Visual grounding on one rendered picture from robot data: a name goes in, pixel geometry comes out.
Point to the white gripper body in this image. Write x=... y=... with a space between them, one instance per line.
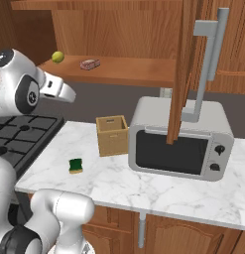
x=67 y=92

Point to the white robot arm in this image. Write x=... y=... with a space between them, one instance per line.
x=12 y=86

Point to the pink bar soap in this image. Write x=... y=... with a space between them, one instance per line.
x=90 y=64

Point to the open wooden cabinet door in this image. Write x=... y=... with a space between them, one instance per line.
x=180 y=66

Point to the wooden base cabinet door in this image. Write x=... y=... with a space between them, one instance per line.
x=109 y=231
x=193 y=238

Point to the yellow-green lime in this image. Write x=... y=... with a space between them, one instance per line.
x=58 y=57

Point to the black gas hob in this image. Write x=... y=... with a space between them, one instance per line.
x=24 y=135

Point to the light wooden box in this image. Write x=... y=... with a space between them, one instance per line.
x=112 y=141

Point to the grey microwave oven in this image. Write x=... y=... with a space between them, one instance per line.
x=180 y=145

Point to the wooden wall cabinet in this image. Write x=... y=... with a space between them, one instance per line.
x=120 y=36

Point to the white wall socket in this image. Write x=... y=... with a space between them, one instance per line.
x=165 y=92

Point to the closed wooden wall cabinet door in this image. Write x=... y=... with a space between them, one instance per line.
x=231 y=46

